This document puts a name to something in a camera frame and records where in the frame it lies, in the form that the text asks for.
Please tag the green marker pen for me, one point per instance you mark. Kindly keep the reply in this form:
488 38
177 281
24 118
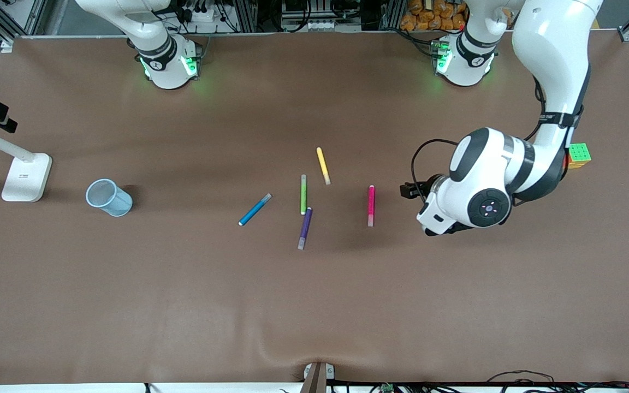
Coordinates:
303 194

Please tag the colourful puzzle cube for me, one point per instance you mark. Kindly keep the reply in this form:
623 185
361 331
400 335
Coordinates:
580 154

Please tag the white power strip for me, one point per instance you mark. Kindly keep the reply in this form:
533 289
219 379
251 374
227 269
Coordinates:
205 15

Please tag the yellow marker pen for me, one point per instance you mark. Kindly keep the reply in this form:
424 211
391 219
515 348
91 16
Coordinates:
322 164

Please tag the metal table edge clamp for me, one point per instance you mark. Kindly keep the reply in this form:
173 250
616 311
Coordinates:
318 376

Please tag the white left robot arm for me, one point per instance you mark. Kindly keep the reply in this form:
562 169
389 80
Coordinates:
549 49

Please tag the pink marker pen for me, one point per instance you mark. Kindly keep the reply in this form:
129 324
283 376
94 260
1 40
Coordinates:
371 202

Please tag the purple marker pen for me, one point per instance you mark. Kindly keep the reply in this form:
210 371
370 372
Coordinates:
306 226

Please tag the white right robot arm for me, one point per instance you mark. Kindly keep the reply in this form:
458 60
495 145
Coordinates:
167 71

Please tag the blue marker pen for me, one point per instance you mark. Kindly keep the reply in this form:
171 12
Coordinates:
253 210

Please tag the grey electronics box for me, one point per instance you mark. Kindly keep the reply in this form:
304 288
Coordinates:
320 24

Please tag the brown table cover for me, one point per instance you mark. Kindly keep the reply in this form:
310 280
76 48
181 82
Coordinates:
314 305

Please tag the light blue plastic cup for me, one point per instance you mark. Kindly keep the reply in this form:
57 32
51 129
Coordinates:
110 199

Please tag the small green circuit board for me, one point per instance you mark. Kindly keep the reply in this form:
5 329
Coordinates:
386 388

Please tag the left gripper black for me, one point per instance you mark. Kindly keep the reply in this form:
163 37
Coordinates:
430 187

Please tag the orange snack bags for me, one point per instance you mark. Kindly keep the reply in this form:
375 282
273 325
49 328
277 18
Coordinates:
423 19

